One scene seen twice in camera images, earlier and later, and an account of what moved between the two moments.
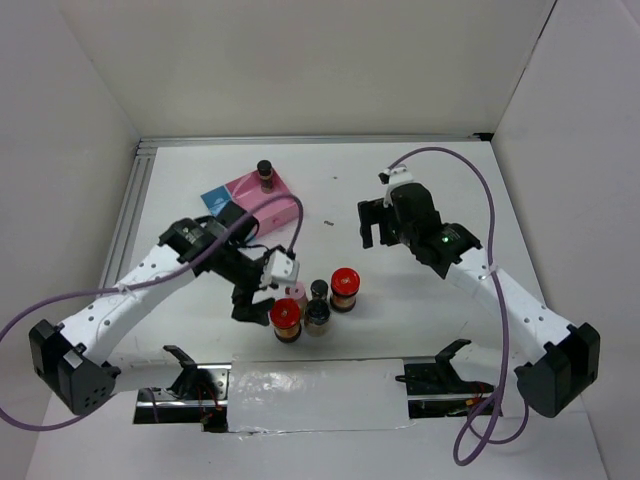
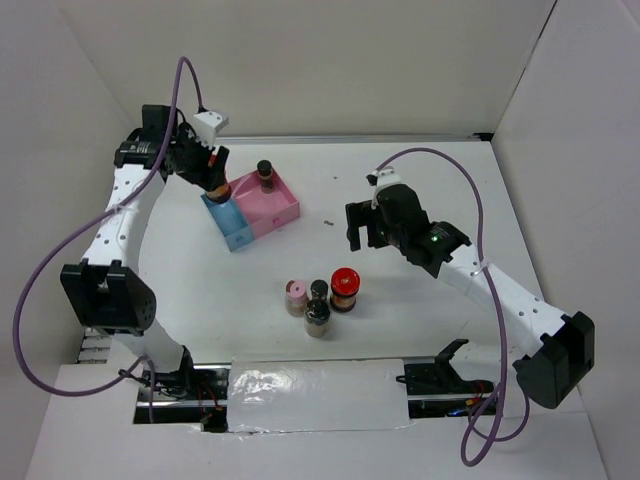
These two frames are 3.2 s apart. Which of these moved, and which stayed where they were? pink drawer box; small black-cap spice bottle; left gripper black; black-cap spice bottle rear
Moved: left gripper black
Stayed: pink drawer box; black-cap spice bottle rear; small black-cap spice bottle
